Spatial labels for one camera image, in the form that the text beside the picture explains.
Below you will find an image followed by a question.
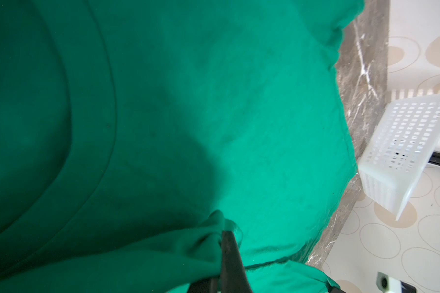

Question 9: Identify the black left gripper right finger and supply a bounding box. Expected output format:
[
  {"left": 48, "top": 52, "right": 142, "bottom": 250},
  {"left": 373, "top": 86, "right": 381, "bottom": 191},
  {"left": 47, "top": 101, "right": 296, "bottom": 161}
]
[{"left": 220, "top": 231, "right": 253, "bottom": 293}]

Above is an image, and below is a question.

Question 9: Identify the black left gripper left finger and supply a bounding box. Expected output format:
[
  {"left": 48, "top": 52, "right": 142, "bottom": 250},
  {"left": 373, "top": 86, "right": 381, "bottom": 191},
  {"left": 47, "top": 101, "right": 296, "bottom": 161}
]
[{"left": 187, "top": 278, "right": 218, "bottom": 293}]

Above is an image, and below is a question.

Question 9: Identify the green t-shirt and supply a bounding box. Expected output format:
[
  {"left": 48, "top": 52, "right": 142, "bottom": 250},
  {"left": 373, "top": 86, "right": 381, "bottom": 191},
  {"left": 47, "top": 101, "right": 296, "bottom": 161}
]
[{"left": 0, "top": 1, "right": 365, "bottom": 293}]

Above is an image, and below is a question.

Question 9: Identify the white plastic laundry basket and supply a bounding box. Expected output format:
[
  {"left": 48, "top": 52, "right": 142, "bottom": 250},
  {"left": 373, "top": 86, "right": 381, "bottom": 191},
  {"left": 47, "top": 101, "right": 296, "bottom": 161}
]
[{"left": 358, "top": 94, "right": 440, "bottom": 219}]

